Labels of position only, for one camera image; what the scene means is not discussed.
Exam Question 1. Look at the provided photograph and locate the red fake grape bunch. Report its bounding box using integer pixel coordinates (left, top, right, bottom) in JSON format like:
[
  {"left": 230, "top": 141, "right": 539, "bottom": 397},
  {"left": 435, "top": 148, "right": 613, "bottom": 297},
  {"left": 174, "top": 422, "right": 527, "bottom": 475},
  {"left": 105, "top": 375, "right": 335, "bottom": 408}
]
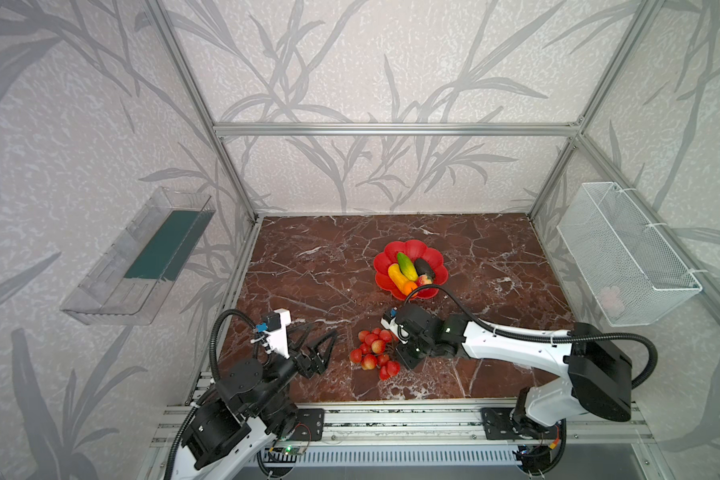
[{"left": 349, "top": 328, "right": 402, "bottom": 381}]

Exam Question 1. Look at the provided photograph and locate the red yellow fake apple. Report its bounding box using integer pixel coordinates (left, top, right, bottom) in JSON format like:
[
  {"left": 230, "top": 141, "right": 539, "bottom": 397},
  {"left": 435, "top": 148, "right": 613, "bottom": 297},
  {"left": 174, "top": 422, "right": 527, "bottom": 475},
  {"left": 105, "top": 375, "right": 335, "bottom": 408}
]
[{"left": 416, "top": 274, "right": 433, "bottom": 286}]

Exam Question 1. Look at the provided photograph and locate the yellow fake squash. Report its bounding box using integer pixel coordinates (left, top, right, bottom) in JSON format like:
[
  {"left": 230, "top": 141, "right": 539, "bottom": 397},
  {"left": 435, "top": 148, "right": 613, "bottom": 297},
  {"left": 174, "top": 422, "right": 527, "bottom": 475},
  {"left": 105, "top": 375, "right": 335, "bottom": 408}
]
[{"left": 387, "top": 263, "right": 409, "bottom": 294}]

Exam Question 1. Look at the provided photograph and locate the dark fake avocado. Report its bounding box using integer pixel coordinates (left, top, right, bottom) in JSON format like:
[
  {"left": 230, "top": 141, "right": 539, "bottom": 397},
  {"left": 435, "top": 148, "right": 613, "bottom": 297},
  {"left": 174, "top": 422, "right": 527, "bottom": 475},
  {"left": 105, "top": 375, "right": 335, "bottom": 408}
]
[{"left": 413, "top": 258, "right": 436, "bottom": 282}]

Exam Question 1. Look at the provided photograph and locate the green yellow fake cucumber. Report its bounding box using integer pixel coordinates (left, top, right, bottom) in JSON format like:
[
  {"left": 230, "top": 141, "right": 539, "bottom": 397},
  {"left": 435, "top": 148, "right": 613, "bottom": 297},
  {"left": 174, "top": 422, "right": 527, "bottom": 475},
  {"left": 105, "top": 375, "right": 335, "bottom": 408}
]
[{"left": 397, "top": 252, "right": 418, "bottom": 282}]

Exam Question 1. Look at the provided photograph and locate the small orange fake fruit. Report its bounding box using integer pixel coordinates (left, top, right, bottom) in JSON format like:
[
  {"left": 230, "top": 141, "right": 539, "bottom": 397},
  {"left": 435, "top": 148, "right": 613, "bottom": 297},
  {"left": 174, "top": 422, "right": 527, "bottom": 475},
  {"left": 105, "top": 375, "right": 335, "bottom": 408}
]
[{"left": 402, "top": 281, "right": 418, "bottom": 296}]

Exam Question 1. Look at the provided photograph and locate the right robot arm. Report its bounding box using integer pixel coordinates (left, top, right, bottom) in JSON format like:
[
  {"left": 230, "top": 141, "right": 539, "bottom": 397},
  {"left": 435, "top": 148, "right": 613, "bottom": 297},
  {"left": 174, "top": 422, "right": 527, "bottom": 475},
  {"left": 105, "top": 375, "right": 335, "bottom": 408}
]
[{"left": 381, "top": 304, "right": 632, "bottom": 438}]

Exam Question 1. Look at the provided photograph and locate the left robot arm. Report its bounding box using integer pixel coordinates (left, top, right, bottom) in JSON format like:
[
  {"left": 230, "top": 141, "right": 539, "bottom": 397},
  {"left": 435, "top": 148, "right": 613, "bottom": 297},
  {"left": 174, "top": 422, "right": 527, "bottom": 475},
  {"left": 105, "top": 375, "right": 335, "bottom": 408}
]
[{"left": 163, "top": 325, "right": 338, "bottom": 479}]

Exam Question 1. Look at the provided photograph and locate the red flower-shaped fruit bowl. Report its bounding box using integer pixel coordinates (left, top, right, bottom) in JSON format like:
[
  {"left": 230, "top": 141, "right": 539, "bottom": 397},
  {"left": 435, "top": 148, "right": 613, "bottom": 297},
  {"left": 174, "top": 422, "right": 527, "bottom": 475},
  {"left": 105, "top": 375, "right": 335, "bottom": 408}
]
[{"left": 373, "top": 240, "right": 449, "bottom": 300}]

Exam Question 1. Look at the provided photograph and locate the pink object in basket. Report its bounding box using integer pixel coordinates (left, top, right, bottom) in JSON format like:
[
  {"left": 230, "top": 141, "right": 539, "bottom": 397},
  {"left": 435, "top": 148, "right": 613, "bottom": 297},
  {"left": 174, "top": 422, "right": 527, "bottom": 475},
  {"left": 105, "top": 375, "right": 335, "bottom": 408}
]
[{"left": 598, "top": 285, "right": 626, "bottom": 318}]

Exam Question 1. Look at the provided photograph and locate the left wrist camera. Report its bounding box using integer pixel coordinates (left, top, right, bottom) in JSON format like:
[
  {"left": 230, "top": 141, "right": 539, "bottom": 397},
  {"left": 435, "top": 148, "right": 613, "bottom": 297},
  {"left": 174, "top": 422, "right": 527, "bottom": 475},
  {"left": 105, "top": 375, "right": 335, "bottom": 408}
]
[{"left": 251, "top": 309, "right": 292, "bottom": 359}]

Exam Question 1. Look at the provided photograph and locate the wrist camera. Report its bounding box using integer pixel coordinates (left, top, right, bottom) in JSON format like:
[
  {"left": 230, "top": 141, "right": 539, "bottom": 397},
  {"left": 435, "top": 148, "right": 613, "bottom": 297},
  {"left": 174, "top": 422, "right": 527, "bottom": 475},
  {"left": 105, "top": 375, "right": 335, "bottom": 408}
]
[
  {"left": 251, "top": 309, "right": 292, "bottom": 359},
  {"left": 381, "top": 308, "right": 398, "bottom": 335}
]

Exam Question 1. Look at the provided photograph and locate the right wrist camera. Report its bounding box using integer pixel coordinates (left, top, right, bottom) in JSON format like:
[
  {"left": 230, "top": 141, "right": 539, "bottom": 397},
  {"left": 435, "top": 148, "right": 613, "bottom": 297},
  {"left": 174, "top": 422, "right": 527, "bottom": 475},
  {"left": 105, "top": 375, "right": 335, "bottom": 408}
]
[{"left": 381, "top": 308, "right": 398, "bottom": 335}]

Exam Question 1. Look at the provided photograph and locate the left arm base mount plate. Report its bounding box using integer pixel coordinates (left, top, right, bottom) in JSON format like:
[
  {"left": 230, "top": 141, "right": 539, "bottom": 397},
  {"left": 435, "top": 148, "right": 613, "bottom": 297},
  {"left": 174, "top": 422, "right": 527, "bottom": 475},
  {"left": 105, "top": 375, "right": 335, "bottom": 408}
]
[{"left": 282, "top": 407, "right": 326, "bottom": 442}]

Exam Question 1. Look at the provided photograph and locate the aluminium front rail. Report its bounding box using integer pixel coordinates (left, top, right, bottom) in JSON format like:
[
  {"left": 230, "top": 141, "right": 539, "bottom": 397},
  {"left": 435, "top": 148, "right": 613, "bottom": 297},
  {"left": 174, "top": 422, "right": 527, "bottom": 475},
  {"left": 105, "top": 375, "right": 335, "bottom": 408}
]
[{"left": 149, "top": 400, "right": 655, "bottom": 448}]

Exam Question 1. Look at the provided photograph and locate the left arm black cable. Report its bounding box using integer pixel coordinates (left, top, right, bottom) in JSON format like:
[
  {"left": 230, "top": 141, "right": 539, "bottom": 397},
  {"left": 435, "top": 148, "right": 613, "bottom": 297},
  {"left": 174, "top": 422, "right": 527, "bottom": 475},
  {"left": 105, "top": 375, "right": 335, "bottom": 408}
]
[{"left": 208, "top": 308, "right": 259, "bottom": 385}]

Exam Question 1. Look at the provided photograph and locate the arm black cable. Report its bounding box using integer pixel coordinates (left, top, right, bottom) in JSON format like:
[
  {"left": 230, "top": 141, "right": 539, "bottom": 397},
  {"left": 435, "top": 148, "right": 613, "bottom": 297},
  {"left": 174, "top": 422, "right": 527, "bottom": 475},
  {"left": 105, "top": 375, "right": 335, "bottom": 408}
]
[
  {"left": 208, "top": 308, "right": 259, "bottom": 385},
  {"left": 403, "top": 284, "right": 659, "bottom": 391}
]

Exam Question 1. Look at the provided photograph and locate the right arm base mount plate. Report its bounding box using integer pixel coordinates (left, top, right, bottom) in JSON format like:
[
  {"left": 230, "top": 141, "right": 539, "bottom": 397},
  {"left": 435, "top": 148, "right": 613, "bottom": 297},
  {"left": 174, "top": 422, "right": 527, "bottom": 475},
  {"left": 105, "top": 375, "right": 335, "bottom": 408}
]
[{"left": 480, "top": 407, "right": 557, "bottom": 442}]

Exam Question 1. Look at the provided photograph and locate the clear plastic wall shelf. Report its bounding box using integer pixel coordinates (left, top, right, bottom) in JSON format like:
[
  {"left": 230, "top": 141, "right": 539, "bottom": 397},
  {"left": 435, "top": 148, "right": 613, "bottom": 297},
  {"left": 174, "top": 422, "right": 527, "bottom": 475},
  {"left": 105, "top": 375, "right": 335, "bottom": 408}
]
[{"left": 60, "top": 187, "right": 216, "bottom": 326}]

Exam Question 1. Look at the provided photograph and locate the white wire mesh basket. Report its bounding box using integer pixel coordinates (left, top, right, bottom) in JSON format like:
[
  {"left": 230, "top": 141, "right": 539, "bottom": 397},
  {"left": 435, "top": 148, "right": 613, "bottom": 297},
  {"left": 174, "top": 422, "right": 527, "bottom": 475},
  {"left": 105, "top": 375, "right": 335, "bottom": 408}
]
[{"left": 557, "top": 182, "right": 703, "bottom": 327}]

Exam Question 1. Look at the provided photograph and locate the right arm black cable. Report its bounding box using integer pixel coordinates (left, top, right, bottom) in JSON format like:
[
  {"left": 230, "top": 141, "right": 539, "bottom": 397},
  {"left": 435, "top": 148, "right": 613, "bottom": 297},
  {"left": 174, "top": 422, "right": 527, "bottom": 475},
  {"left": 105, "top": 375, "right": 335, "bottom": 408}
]
[{"left": 403, "top": 284, "right": 659, "bottom": 391}]

